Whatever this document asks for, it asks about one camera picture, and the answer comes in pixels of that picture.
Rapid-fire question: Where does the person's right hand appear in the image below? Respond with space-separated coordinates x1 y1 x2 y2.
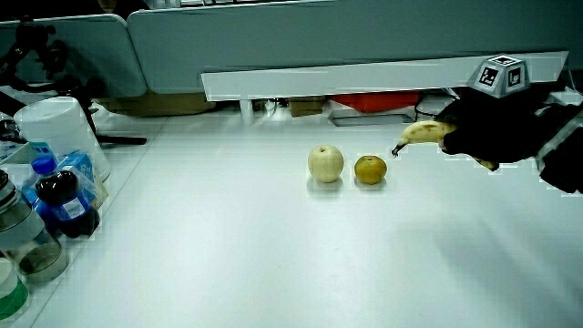
439 54 555 166

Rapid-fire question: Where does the yellow banana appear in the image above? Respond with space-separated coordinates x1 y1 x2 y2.
391 119 501 172

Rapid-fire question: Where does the person's right forearm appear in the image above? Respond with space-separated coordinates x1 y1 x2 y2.
536 102 583 195

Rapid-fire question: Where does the red flat object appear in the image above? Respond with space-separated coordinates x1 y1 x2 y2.
330 90 421 114

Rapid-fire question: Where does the yellow-brown round pear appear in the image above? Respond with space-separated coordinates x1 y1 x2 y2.
353 154 388 186

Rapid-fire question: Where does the pale white apple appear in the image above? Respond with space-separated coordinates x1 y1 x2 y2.
307 144 345 184

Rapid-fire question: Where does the white desk shelf riser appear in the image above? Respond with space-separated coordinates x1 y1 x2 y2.
200 50 570 127

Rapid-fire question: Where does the small brown cardboard box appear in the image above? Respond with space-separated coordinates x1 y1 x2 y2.
287 96 326 118

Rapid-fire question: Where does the large grey desk divider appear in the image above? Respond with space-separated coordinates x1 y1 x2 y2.
126 0 583 96

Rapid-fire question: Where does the flat brown cardboard sheet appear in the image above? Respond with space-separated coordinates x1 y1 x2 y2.
97 89 216 118

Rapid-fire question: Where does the small grey desk divider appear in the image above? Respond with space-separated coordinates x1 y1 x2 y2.
0 13 148 98

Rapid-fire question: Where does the blue drink carton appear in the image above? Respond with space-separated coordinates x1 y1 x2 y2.
56 151 109 210

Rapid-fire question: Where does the blue-capped dark drink bottle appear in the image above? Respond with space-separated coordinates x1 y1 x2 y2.
30 155 101 240

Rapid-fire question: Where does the white cylindrical container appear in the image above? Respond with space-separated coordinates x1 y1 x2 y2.
13 96 112 182

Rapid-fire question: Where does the clear glass jar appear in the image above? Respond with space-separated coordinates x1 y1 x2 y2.
0 169 70 285

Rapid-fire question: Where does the green and white container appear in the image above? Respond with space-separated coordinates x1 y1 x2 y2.
0 257 31 323

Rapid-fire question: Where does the black cable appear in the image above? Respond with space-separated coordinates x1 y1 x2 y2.
413 93 452 121

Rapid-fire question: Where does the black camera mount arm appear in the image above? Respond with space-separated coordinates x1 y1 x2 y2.
0 15 148 147

